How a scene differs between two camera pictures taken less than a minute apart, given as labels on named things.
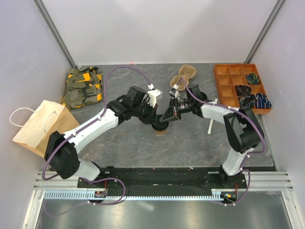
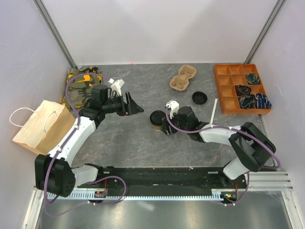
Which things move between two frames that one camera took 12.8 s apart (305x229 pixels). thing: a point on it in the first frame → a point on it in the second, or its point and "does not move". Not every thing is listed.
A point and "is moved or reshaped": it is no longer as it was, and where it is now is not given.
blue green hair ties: [252, 78] does not move
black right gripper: [169, 115] → [166, 123]
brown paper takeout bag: [49, 117] does not move
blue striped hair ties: [259, 100] does not move
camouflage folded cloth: [84, 86] does not move
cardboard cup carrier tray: [181, 80] does not move
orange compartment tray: [228, 76] does not move
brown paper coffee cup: [160, 133] → [157, 128]
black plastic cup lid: [160, 126] is moved or reshaped
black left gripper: [151, 116] → [131, 108]
